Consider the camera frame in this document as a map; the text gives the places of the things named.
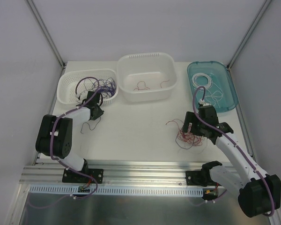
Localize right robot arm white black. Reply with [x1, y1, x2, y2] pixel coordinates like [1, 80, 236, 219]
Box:
[182, 105, 281, 218]

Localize aluminium frame post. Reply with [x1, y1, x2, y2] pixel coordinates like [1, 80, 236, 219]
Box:
[25, 0, 66, 68]
[227, 0, 273, 71]

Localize purple wire bundle in basket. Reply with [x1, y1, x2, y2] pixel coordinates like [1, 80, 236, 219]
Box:
[81, 76, 118, 100]

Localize loose white wires in tray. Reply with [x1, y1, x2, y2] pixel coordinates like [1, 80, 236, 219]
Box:
[200, 82, 224, 110]

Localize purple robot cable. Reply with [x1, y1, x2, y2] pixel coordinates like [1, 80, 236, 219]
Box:
[28, 76, 101, 209]
[192, 86, 276, 216]

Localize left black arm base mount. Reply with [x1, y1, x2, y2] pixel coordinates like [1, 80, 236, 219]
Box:
[62, 169, 104, 184]

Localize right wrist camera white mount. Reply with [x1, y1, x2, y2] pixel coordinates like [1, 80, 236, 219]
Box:
[199, 99, 209, 107]

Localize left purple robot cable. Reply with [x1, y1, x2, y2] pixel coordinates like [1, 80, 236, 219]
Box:
[28, 76, 101, 209]

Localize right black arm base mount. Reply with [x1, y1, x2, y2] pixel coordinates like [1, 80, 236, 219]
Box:
[185, 171, 208, 187]

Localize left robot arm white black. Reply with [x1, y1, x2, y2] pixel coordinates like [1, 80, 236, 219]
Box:
[35, 91, 104, 182]

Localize white slotted cable duct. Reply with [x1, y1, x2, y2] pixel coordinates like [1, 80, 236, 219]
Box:
[29, 184, 203, 197]

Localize aluminium mounting rail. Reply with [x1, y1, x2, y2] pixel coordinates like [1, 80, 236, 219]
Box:
[19, 159, 203, 187]

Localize teal transparent plastic tray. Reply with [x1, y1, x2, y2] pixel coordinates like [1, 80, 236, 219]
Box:
[187, 61, 238, 113]

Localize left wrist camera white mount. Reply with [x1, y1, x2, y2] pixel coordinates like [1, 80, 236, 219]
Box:
[75, 94, 83, 100]

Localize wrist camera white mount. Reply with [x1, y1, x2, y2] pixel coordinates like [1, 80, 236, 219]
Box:
[75, 94, 83, 100]
[199, 99, 209, 107]

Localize left aluminium frame post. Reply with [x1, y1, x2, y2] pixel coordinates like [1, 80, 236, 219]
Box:
[25, 0, 66, 68]

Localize white perforated basket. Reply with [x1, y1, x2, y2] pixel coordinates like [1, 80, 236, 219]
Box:
[57, 69, 118, 105]

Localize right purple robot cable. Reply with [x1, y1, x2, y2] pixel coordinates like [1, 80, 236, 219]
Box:
[192, 86, 276, 216]

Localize white plastic tub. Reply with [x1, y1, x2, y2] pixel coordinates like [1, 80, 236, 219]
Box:
[117, 52, 179, 103]

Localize coiled white wire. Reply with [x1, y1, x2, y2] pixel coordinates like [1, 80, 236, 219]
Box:
[192, 73, 213, 90]

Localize right aluminium frame post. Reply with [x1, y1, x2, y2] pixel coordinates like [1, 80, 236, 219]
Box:
[227, 0, 273, 71]

